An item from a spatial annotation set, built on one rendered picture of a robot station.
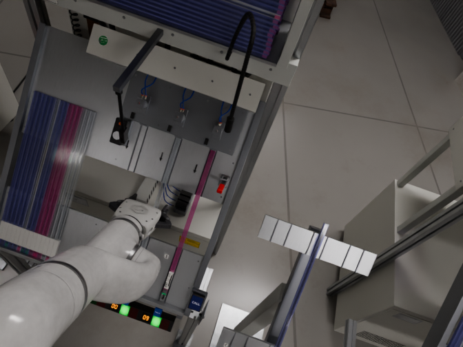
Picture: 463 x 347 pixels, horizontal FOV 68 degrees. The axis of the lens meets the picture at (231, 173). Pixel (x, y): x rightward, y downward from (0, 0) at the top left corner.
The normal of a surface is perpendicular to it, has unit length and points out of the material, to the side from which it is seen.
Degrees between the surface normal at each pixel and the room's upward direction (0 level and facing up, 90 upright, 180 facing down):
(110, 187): 0
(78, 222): 44
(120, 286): 61
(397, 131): 0
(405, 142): 0
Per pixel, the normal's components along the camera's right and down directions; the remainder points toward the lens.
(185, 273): -0.06, 0.14
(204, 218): 0.19, -0.55
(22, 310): 0.68, -0.64
